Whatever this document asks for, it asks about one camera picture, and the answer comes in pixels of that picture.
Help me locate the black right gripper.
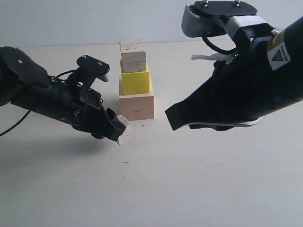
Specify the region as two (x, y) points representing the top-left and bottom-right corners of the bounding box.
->
(164, 35), (303, 132)

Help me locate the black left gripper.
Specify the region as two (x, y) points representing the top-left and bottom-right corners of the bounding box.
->
(11, 79), (126, 141)

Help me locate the small wooden cube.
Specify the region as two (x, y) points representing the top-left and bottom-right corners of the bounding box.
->
(116, 114), (133, 146)

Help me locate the large plain wooden cube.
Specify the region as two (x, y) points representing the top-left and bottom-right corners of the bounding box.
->
(119, 79), (154, 121)

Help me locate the yellow cube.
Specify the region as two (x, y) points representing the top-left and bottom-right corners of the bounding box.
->
(120, 62), (151, 95)

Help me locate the medium striped wooden cube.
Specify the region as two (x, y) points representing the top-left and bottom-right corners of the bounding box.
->
(119, 39), (147, 73)

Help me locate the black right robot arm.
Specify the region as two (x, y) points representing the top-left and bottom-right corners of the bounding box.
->
(165, 19), (303, 131)

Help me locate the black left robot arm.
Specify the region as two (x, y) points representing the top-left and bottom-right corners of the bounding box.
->
(0, 46), (126, 141)

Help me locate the white cable tie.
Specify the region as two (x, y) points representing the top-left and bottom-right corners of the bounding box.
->
(191, 53), (232, 64)

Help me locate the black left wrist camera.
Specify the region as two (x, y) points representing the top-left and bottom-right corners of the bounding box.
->
(67, 55), (111, 89)

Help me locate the black right camera cable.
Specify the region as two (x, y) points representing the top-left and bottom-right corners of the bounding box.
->
(201, 30), (237, 54)

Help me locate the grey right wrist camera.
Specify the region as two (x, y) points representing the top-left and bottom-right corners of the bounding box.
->
(181, 0), (275, 38)

